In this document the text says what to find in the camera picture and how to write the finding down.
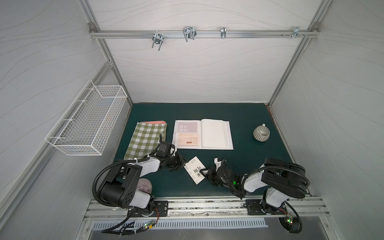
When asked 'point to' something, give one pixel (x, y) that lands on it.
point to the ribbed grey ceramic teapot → (261, 133)
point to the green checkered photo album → (146, 138)
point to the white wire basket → (85, 127)
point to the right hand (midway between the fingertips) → (199, 173)
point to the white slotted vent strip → (134, 225)
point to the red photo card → (187, 127)
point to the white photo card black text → (193, 167)
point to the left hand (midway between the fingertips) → (187, 165)
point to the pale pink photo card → (188, 139)
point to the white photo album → (202, 134)
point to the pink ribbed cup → (144, 185)
